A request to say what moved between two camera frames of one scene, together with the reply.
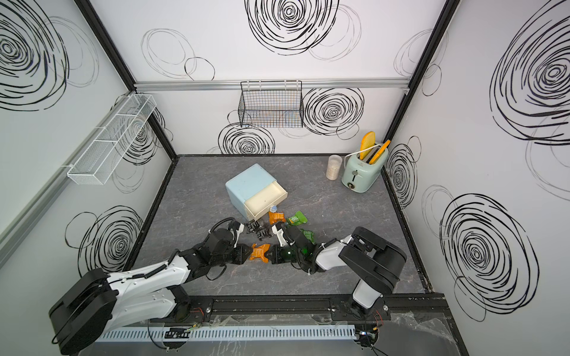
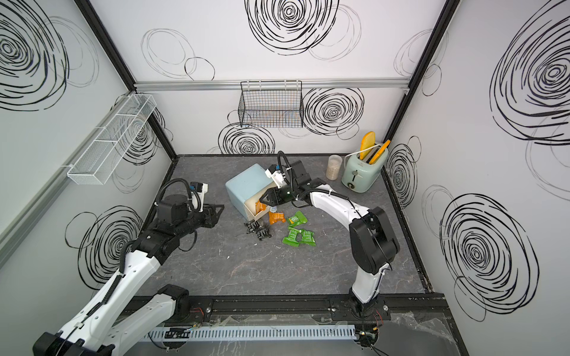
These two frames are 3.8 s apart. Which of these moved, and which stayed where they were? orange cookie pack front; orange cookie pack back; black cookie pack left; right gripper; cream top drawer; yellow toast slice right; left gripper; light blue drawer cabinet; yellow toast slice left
Moved: orange cookie pack front; left gripper; right gripper
Stayed: yellow toast slice left; cream top drawer; yellow toast slice right; black cookie pack left; light blue drawer cabinet; orange cookie pack back
